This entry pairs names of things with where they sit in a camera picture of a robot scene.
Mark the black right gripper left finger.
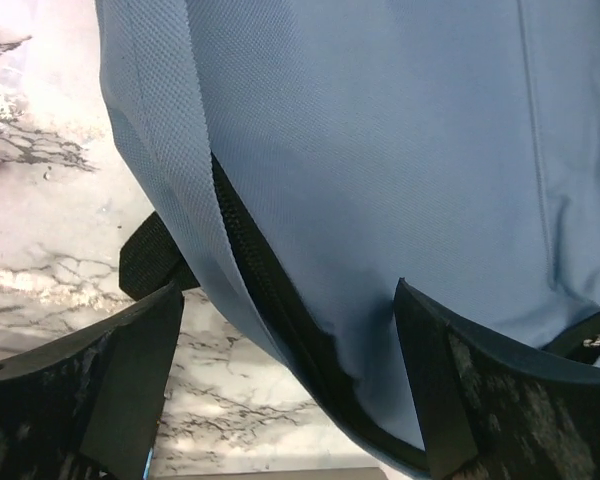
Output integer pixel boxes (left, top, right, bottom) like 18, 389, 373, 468
0, 284, 184, 480

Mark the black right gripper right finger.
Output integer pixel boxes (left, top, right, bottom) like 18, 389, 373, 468
394, 282, 600, 479

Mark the blue student backpack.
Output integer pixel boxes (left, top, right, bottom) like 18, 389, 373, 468
96, 1, 600, 479

